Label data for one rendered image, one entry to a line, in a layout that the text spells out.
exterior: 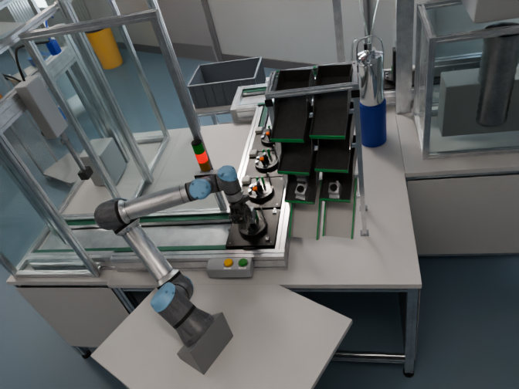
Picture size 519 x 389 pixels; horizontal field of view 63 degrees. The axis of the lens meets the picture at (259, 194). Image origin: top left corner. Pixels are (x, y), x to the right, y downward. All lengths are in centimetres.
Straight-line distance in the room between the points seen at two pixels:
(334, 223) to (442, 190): 82
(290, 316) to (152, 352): 60
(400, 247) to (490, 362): 98
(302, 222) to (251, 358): 62
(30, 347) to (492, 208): 317
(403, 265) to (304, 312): 48
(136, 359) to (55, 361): 146
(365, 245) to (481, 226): 95
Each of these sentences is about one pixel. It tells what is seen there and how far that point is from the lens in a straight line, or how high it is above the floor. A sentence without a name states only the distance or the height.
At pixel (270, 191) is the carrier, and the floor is 99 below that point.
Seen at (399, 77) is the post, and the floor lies 111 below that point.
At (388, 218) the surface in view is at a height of 86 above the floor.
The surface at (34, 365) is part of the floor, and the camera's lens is 349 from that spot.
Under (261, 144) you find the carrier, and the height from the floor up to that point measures 97.
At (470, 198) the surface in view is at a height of 64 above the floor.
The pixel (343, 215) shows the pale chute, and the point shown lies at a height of 106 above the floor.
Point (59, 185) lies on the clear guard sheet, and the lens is 298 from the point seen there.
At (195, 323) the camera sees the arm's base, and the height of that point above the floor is 106.
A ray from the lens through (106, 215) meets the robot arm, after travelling 171.
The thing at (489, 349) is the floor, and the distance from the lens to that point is 284.
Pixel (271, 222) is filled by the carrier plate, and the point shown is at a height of 97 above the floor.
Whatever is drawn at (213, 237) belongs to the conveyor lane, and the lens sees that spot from 219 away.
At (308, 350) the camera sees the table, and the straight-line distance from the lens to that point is 179.
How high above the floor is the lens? 243
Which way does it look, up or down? 40 degrees down
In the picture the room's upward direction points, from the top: 15 degrees counter-clockwise
